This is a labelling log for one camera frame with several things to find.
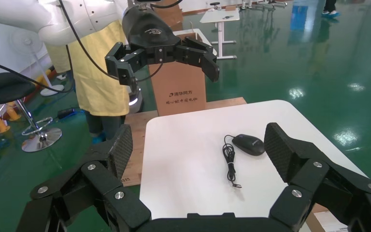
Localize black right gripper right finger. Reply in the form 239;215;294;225
264;122;371;232

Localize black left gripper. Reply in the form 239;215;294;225
104;6;220;87

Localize tall printed cardboard box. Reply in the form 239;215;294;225
148;60;208;116

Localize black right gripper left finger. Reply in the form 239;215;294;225
15;124;152;232

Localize small open cardboard box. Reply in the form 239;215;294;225
174;20;204;42

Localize stacked brown cardboard boxes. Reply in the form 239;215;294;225
153;0;184;32

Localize distant grey equipment row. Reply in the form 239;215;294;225
240;0;288;9

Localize black stool chrome base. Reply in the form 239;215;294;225
0;72;63;153

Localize person with blue shoe covers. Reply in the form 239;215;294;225
321;0;342;19

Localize wooden floor platform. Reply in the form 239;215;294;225
121;97;247;188

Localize white standing fan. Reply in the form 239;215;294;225
11;29;65;97

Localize person in yellow coat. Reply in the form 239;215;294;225
44;19;132;145

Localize white table with T-legs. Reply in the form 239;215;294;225
200;8;241;60

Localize black wired computer mouse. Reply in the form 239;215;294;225
221;133;266;189

